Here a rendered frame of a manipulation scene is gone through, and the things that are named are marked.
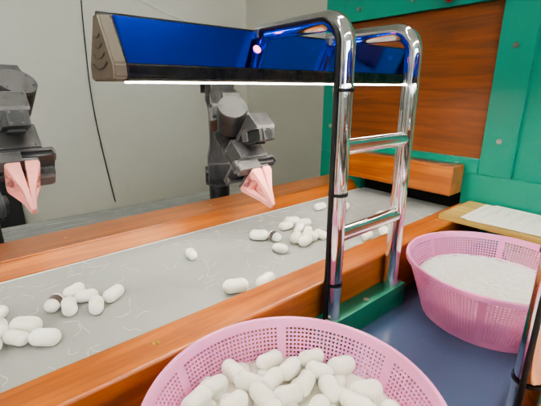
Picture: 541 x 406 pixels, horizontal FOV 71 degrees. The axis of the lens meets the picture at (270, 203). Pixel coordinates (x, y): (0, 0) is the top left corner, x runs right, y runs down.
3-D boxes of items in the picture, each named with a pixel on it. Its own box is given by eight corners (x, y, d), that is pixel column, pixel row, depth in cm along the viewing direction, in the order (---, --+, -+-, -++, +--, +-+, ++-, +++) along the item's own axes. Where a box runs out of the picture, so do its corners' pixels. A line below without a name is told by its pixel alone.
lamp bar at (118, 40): (90, 81, 46) (82, 15, 43) (386, 84, 84) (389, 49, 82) (113, 80, 40) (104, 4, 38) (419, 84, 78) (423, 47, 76)
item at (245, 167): (289, 193, 73) (266, 157, 76) (260, 200, 69) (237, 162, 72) (274, 213, 78) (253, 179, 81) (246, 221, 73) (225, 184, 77)
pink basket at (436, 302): (422, 361, 52) (430, 300, 49) (389, 271, 77) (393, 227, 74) (638, 379, 48) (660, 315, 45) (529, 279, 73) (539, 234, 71)
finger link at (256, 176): (298, 191, 74) (274, 156, 78) (270, 198, 70) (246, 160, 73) (282, 211, 79) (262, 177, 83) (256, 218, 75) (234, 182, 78)
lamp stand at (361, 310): (245, 297, 67) (240, 22, 54) (322, 265, 79) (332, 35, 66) (326, 352, 53) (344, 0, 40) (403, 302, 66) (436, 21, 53)
